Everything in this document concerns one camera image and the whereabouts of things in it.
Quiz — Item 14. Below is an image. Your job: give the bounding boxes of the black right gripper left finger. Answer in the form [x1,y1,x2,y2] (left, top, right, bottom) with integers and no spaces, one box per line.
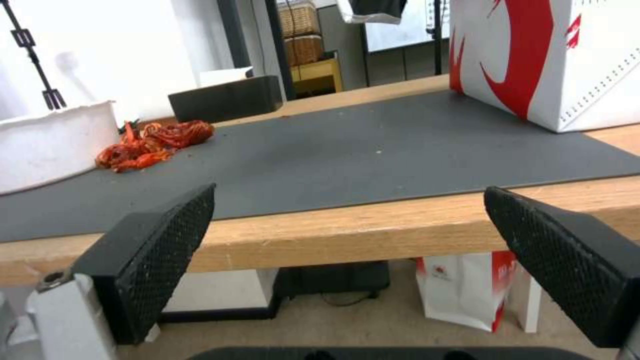
[25,182,218,360]

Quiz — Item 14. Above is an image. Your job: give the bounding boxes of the dark grey table mat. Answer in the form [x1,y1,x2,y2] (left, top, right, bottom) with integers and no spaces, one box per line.
[0,91,640,244]

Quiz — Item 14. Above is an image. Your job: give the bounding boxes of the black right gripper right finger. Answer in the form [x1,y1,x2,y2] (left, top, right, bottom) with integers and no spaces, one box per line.
[483,186,640,349]

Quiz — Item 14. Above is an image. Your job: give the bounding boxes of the woven wicker basket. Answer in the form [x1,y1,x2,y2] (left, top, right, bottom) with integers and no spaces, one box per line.
[277,3,321,68]

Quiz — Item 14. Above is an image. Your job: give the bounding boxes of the white table leg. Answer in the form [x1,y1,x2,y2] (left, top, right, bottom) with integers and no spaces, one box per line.
[516,269,543,334]

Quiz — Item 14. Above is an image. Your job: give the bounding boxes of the black tripod stand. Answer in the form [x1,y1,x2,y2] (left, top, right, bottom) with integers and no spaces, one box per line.
[1,0,69,111]

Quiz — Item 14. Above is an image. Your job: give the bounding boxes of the small white red paper bag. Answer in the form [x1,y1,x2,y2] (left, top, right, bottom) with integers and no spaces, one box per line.
[415,250,521,334]

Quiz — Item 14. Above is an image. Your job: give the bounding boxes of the yellow wooden cabinet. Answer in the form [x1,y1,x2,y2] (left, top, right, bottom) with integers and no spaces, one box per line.
[289,58,344,99]

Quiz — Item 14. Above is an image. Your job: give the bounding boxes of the black rectangular box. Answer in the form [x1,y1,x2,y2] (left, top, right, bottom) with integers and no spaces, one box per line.
[167,74,284,124]

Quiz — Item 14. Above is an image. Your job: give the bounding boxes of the white takeout container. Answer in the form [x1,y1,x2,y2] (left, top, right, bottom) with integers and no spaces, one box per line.
[0,100,123,196]

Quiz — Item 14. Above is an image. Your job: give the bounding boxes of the white red takeout bag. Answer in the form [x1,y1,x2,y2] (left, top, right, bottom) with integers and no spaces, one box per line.
[448,0,640,133]

